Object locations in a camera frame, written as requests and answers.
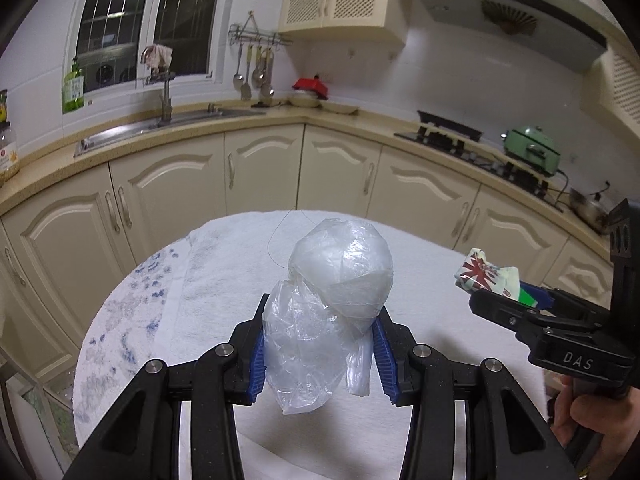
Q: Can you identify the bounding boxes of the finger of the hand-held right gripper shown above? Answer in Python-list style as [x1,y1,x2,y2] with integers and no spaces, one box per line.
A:
[520,284,612,312]
[468,287,608,347]

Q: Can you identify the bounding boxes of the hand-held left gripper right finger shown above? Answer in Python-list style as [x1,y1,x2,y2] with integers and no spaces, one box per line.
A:
[370,305,571,480]

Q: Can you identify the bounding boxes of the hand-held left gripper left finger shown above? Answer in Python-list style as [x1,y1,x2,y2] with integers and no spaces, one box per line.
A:
[62,294,268,480]

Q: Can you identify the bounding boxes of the red floral carton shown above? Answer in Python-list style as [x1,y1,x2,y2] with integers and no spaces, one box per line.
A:
[454,247,543,311]

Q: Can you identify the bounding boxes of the clear plastic bag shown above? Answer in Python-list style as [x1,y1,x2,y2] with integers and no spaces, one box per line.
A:
[263,217,394,416]

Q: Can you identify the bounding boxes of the person's right hand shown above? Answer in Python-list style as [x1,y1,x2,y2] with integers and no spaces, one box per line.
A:
[550,375,640,480]

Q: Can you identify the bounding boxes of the white terry towel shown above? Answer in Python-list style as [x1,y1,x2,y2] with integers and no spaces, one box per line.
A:
[170,210,551,480]

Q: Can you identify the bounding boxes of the steel cooking pot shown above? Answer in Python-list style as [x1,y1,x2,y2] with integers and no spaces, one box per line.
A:
[567,182,618,235]

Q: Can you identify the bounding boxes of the floral print towel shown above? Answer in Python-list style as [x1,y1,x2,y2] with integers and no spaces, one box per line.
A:
[74,225,216,461]

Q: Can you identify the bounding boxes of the green electric pot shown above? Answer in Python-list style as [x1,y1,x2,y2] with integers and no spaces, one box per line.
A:
[501,125,562,177]

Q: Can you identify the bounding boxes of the black gas stove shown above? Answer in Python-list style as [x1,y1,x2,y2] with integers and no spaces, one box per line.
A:
[394,130,566,211]

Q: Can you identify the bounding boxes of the black induction cooker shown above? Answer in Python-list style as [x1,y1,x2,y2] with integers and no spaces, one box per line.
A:
[416,110,485,141]

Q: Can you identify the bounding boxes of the cream lower cabinets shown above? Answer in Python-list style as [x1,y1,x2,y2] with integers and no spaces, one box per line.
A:
[0,120,621,361]

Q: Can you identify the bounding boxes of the cream lattice door cabinet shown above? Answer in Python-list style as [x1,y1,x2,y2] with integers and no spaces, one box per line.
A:
[582,35,640,128]
[276,0,408,51]

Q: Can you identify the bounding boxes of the steel kitchen sink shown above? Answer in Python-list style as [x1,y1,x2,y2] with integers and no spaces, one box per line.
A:
[74,107,266,158]

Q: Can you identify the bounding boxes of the steel spatula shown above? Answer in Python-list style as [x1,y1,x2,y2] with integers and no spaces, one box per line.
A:
[241,47,253,101]

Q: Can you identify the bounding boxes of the steel faucet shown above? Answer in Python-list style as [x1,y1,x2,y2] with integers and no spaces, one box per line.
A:
[141,46,177,128]

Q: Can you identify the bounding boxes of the black range hood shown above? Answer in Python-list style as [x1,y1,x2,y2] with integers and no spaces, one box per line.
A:
[402,0,608,73]

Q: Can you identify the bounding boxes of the glass jar white lid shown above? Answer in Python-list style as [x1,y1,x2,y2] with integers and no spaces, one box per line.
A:
[0,121,22,183]

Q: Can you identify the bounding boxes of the green detergent bottle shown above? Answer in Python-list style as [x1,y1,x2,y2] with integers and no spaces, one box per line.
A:
[61,57,86,113]

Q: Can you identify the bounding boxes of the white framed window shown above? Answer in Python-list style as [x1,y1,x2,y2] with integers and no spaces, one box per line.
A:
[67,0,233,96]

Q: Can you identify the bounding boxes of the black power cable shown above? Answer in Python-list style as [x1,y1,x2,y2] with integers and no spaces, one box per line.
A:
[547,170,573,206]

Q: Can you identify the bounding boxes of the steel wall utensil rack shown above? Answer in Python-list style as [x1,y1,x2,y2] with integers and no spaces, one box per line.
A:
[228,10,293,48]

